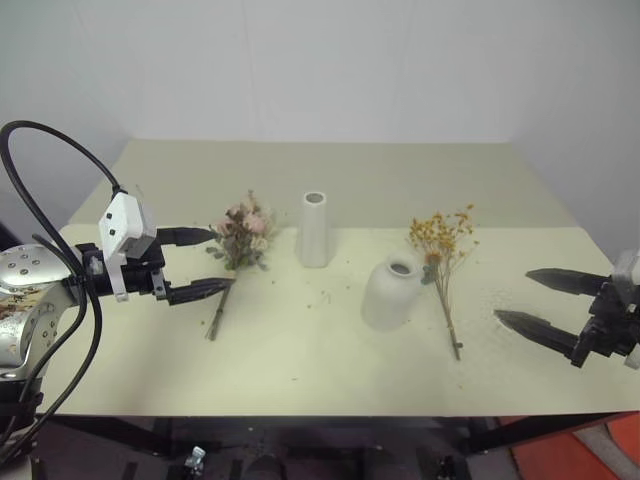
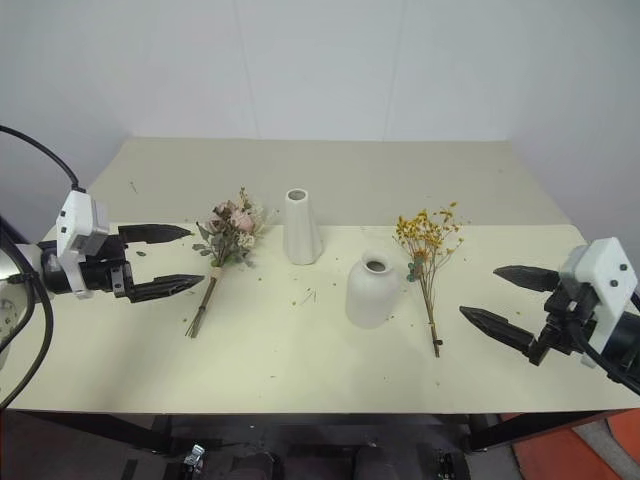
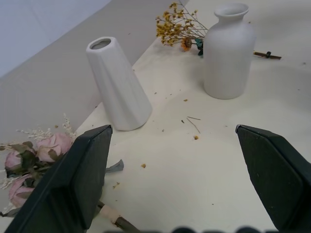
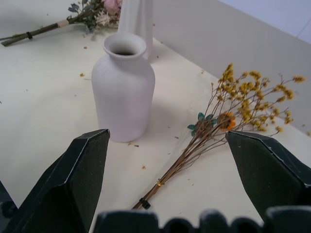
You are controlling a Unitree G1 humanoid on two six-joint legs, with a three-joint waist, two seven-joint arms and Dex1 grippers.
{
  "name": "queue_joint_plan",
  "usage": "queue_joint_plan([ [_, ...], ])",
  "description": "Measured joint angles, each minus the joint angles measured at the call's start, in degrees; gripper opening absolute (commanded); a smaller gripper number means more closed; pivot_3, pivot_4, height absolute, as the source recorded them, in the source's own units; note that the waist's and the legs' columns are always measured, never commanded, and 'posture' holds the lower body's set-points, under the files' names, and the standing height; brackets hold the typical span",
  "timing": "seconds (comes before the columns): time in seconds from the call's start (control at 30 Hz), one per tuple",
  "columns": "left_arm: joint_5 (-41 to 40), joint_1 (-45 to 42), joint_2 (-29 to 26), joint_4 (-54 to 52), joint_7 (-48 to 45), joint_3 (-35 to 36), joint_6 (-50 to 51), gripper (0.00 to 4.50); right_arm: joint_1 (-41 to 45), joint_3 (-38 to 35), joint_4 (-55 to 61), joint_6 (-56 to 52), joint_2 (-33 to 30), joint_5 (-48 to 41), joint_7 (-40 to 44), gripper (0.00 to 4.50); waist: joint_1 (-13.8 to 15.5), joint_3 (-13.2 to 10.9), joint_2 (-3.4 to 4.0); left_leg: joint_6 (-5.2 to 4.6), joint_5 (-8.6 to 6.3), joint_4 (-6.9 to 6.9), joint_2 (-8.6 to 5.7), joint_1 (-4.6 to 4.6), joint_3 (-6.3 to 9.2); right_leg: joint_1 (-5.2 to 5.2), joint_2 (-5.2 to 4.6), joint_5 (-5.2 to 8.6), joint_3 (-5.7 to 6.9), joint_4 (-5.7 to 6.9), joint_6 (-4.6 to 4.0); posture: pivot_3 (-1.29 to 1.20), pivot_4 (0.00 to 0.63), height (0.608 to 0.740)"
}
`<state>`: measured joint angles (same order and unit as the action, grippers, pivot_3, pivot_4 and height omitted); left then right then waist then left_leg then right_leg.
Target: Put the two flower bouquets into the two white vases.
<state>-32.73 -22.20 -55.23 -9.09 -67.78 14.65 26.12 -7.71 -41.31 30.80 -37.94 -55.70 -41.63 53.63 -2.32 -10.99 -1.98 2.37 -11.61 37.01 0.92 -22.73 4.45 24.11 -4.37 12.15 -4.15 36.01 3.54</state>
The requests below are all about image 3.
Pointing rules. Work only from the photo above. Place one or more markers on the white ribbed bottle vase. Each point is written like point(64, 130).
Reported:
point(227, 55)

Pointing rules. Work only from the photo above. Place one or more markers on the white tapered faceted vase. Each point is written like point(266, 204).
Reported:
point(119, 89)

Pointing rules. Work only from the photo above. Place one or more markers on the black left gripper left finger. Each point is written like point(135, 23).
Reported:
point(65, 184)

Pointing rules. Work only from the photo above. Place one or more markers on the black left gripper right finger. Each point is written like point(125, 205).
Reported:
point(277, 174)

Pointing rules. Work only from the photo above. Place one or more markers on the yellow dried flower bouquet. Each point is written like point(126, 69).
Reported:
point(175, 29)

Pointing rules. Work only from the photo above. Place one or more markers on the pink rose dried bouquet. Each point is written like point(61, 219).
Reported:
point(29, 162)

